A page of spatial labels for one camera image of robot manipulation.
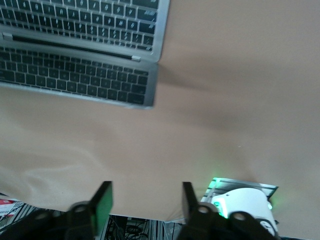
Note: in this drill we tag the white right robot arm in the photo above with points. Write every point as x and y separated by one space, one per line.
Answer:
245 200

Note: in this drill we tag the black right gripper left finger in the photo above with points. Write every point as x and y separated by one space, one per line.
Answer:
102 207

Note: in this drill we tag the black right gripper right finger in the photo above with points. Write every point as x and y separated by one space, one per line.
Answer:
191 212

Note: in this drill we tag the red white label box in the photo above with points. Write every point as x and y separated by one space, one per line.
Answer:
6 206

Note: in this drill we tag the grey aluminium laptop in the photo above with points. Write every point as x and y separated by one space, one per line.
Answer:
75 80

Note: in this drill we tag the brown table mat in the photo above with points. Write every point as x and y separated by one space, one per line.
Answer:
200 125

